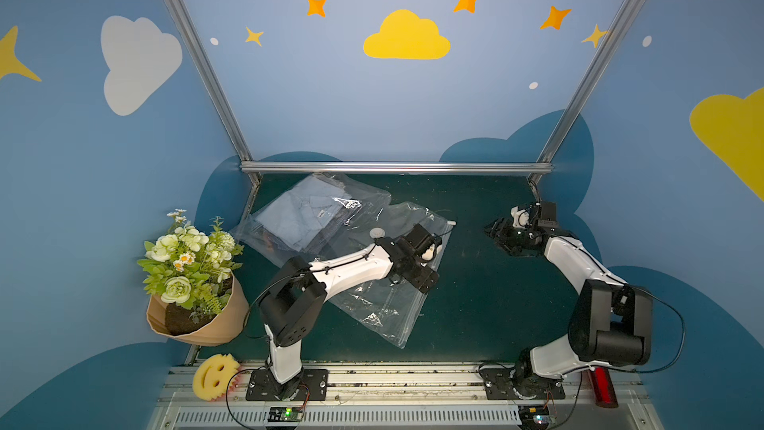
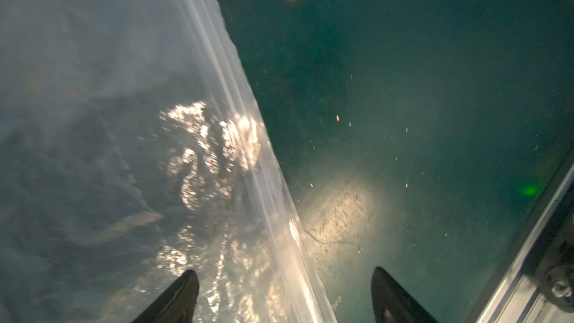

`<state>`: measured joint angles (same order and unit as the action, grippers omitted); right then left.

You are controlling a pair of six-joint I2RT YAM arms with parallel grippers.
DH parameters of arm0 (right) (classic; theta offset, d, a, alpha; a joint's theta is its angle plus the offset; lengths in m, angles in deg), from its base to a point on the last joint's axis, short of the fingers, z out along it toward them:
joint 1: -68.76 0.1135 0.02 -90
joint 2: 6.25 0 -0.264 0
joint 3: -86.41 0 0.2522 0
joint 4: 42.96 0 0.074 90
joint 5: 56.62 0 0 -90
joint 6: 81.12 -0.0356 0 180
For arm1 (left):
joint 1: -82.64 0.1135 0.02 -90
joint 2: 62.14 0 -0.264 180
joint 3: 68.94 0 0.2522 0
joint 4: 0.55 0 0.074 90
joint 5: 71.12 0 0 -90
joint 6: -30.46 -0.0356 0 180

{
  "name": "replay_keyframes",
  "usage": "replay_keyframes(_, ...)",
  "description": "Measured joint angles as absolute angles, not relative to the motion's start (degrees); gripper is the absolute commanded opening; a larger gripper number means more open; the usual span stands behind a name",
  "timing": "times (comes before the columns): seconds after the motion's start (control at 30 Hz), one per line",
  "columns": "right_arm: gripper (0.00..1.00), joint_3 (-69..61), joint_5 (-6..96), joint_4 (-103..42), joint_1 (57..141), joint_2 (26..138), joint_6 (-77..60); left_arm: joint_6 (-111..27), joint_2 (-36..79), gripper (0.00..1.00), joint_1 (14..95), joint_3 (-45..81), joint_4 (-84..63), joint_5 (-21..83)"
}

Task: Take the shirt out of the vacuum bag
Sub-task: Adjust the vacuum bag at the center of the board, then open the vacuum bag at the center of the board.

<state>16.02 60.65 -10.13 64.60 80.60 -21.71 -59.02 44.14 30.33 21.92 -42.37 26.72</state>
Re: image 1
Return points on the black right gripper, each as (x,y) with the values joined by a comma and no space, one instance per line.
(509,236)

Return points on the clear plastic vacuum bag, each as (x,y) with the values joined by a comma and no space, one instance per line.
(389,307)

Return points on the light blue shirt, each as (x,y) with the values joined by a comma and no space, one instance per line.
(315,205)

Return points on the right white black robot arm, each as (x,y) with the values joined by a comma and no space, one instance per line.
(611,324)

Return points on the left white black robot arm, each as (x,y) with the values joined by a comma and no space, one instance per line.
(291,303)

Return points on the white vacuum bag valve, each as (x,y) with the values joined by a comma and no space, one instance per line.
(377,233)

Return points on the right green circuit board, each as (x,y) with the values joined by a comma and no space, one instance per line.
(534,418)

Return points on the green circuit board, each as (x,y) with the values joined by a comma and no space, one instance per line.
(285,415)
(534,418)

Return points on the red spray bottle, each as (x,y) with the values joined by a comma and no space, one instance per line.
(603,388)

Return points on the left green circuit board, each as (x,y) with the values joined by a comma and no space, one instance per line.
(285,415)

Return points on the flower bouquet in paper wrap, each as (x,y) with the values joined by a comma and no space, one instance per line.
(194,296)

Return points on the yellow smiley face sponge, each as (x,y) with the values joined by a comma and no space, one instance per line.
(215,377)

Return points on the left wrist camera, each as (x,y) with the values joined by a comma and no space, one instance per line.
(425,245)

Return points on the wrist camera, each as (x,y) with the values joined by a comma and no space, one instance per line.
(536,215)
(425,245)

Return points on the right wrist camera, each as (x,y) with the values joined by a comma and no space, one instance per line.
(536,215)

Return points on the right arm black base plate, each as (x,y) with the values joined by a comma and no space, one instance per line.
(506,383)

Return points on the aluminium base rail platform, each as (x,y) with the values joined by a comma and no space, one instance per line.
(400,395)

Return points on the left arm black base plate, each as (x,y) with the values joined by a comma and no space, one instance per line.
(309,384)

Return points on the horizontal aluminium frame rail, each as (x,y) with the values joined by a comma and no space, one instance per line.
(396,167)

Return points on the right aluminium frame post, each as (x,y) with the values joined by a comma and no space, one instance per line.
(619,28)

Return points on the aluminium frame post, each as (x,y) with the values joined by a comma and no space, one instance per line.
(195,48)
(619,28)

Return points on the left aluminium frame post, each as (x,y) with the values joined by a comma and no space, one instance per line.
(195,48)

